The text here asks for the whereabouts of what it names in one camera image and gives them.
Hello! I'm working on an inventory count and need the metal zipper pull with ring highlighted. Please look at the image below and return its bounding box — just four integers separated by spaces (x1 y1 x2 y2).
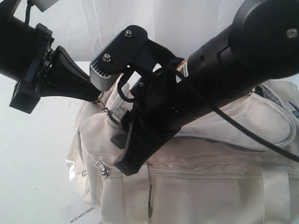
93 92 112 116

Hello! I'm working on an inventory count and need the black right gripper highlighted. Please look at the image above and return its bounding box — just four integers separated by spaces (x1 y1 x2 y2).
109 63 253 177

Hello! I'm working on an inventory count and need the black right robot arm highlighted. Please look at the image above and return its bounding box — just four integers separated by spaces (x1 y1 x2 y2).
111 0 299 176

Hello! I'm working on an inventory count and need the metal side zipper pull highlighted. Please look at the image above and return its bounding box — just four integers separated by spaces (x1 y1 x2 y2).
95 160 111 177

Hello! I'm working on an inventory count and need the white backdrop curtain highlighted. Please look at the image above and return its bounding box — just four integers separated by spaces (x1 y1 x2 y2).
29 0 243 62

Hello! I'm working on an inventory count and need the white paper price tag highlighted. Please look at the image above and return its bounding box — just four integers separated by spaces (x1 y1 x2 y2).
60 200 101 224

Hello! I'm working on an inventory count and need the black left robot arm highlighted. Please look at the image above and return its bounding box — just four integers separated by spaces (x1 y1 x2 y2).
0 16 101 114

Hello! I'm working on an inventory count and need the cream duffel bag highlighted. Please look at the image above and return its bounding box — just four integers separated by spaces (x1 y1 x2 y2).
67 87 299 224

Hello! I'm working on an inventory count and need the black camera cable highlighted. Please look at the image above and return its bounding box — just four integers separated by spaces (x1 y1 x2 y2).
116 60 299 163
23 0 36 28

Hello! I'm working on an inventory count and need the black left camera cable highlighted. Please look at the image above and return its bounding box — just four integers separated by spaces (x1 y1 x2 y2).
23 0 36 28

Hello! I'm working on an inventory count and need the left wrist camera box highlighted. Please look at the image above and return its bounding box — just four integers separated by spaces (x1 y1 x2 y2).
32 0 58 12

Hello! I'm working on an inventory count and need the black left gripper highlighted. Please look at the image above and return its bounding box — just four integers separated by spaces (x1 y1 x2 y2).
9 23 101 114

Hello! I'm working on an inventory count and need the black right camera cable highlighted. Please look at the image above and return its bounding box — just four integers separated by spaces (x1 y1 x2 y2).
116 60 299 163

